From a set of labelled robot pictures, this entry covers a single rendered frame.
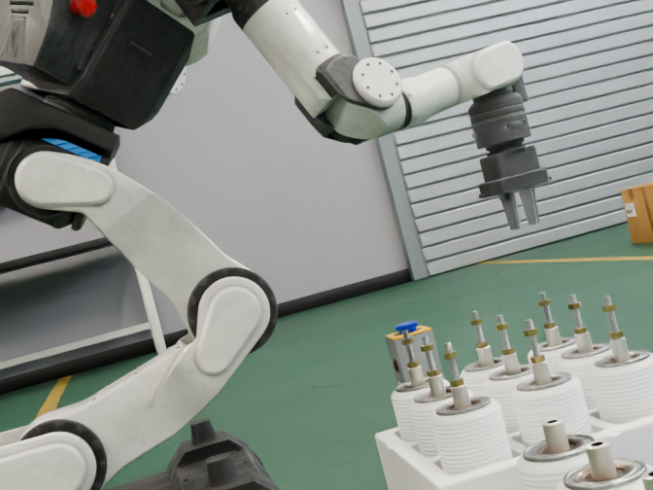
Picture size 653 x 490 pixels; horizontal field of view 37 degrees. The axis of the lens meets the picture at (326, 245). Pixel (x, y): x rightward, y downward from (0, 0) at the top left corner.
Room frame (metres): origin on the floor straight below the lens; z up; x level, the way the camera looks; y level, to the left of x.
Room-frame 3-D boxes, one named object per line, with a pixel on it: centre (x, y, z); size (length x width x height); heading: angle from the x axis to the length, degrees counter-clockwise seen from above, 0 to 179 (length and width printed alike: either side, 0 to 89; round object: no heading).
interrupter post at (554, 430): (1.00, -0.18, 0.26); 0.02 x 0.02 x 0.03
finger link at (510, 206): (1.57, -0.30, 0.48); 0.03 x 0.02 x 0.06; 24
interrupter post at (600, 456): (0.89, -0.19, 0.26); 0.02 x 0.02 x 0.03
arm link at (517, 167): (1.58, -0.32, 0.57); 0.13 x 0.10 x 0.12; 114
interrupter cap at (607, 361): (1.35, -0.36, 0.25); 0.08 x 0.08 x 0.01
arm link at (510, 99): (1.60, -0.33, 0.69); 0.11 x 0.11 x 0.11; 34
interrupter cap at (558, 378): (1.33, -0.24, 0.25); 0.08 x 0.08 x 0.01
